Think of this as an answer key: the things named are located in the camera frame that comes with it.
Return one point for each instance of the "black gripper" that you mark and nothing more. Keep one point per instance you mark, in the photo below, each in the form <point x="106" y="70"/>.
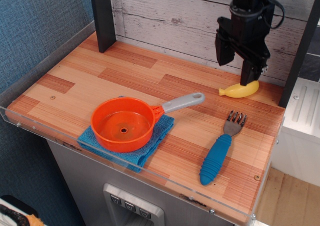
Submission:
<point x="244" y="33"/>

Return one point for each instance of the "yellow toy banana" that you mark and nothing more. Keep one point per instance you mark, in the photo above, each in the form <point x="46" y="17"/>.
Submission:
<point x="240" y="91"/>

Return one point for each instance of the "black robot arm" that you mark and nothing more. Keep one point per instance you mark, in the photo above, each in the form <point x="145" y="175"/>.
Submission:
<point x="252" y="6"/>

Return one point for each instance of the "white ribbed appliance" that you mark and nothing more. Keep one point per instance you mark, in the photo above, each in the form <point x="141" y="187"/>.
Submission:
<point x="297" y="149"/>

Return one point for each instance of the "blue folded cloth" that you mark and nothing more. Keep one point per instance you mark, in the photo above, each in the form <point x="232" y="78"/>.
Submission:
<point x="133" y="160"/>

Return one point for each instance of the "grey toy fridge cabinet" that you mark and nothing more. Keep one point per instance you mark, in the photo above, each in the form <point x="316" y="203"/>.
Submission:
<point x="86" y="177"/>

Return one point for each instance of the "silver dispenser button panel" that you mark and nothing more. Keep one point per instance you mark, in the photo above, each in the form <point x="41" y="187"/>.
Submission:
<point x="127" y="209"/>

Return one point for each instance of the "orange sponge item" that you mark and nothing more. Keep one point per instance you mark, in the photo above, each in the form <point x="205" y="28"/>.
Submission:
<point x="34" y="221"/>

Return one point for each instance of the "black right upright post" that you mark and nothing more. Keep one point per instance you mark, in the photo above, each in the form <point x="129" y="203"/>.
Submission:
<point x="301" y="53"/>

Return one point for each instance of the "black upright post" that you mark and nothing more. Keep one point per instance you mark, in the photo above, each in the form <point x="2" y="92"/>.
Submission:
<point x="104" y="24"/>
<point x="301" y="53"/>

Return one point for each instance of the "fork with blue handle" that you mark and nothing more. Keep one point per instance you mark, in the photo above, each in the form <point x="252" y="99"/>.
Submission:
<point x="213" y="162"/>

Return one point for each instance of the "orange pot with grey handle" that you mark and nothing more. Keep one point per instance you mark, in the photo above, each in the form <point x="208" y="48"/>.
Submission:
<point x="126" y="124"/>

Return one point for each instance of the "black left upright post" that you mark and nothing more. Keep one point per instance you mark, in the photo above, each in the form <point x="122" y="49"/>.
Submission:
<point x="104" y="24"/>

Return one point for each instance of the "clear acrylic guard rail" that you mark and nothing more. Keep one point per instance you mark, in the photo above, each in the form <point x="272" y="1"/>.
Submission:
<point x="61" y="180"/>

